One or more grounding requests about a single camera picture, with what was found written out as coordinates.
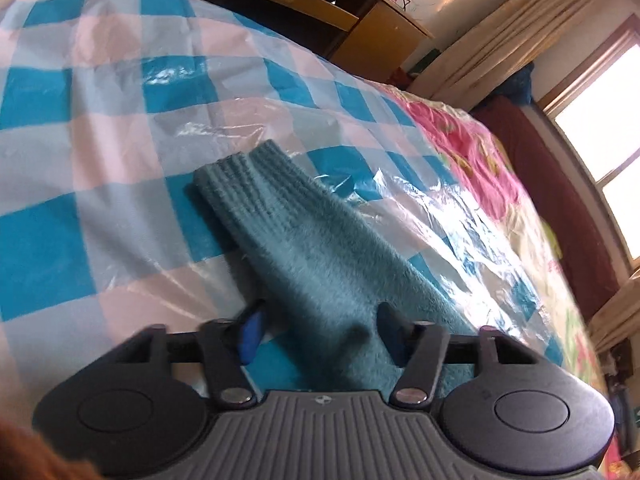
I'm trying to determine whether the blue pink checked bed sheet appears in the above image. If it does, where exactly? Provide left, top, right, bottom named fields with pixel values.
left=0, top=0, right=568, bottom=411

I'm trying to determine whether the blue cloth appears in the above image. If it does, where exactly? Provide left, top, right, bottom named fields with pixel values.
left=492, top=62, right=538, bottom=106

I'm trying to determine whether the wooden desk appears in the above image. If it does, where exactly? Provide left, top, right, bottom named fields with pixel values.
left=42, top=0, right=436, bottom=83

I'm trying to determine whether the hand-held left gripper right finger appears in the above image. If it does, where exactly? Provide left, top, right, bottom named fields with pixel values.
left=376, top=302, right=545, bottom=408

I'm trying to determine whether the window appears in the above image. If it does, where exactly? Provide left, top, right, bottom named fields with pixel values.
left=537, top=25, right=640, bottom=271

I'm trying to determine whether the teal knit sweater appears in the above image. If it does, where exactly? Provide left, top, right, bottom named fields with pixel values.
left=192, top=140, right=476, bottom=393

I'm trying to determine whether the brown fuzzy cloth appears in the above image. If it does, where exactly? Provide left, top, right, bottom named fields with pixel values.
left=0, top=417, right=101, bottom=480

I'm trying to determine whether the clear plastic sheet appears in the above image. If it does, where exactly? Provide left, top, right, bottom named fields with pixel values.
left=140, top=60, right=591, bottom=361

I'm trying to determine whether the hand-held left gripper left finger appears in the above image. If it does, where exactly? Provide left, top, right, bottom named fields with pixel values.
left=102, top=300, right=268, bottom=408

